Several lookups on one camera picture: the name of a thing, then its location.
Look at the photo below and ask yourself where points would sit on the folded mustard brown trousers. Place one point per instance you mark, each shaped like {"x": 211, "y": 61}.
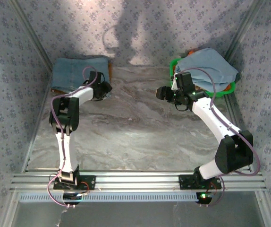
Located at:
{"x": 110, "y": 71}

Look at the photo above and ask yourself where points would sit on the green plastic basket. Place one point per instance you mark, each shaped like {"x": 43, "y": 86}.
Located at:
{"x": 218, "y": 94}

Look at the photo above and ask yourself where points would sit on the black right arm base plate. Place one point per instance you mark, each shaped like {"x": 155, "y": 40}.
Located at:
{"x": 187, "y": 182}

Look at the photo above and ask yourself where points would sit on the blue-grey trousers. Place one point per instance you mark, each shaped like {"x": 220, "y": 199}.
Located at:
{"x": 211, "y": 63}

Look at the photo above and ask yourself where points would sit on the orange cloth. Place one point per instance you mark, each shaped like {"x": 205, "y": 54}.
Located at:
{"x": 191, "y": 52}

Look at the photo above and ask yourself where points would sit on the aluminium frame post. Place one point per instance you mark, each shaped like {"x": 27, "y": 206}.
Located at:
{"x": 241, "y": 30}
{"x": 31, "y": 33}

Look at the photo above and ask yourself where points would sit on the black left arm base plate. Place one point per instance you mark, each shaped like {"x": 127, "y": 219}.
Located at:
{"x": 88, "y": 182}

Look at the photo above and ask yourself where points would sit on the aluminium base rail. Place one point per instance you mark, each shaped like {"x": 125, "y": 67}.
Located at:
{"x": 135, "y": 180}

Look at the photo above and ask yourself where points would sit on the light blue denim jeans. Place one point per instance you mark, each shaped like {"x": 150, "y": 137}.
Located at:
{"x": 74, "y": 71}

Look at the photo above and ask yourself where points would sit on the black controller board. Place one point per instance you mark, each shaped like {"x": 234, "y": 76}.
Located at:
{"x": 73, "y": 198}
{"x": 204, "y": 198}

